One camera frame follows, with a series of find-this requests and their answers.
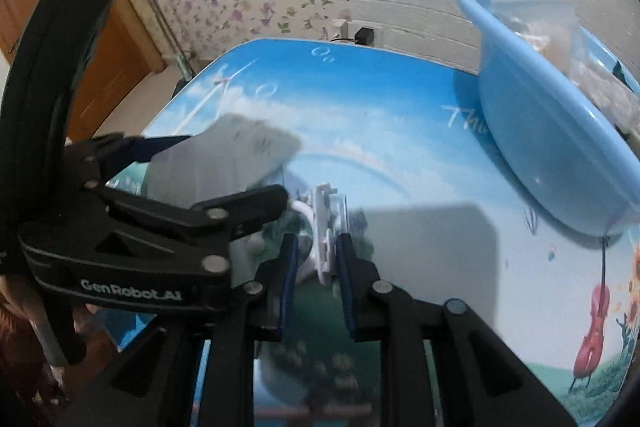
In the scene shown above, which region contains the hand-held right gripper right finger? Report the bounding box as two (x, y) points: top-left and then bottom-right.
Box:
(336, 233), (576, 427)

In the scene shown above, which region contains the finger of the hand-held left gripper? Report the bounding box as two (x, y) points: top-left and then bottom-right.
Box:
(62, 133), (193, 188)
(85, 184), (289, 280)

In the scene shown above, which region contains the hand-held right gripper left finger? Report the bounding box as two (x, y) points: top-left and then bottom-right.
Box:
(57, 232), (301, 427)

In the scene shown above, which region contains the white plastic hook hanger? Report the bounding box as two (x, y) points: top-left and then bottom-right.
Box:
(247, 183), (351, 285)

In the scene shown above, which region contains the light blue plastic basin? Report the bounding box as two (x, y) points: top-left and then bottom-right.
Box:
(456, 0), (640, 238)

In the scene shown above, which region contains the clear zip bag with sticks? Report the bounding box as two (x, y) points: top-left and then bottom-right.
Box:
(487, 0), (640, 132)

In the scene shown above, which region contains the person's dark patterned clothing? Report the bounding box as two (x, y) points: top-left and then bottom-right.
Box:
(0, 277), (101, 427)

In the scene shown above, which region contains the grey dustpan with metal handle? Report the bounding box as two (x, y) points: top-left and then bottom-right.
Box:
(142, 0), (193, 98)

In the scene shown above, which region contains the white wall outlet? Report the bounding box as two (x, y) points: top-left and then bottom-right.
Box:
(327, 19), (386, 42)

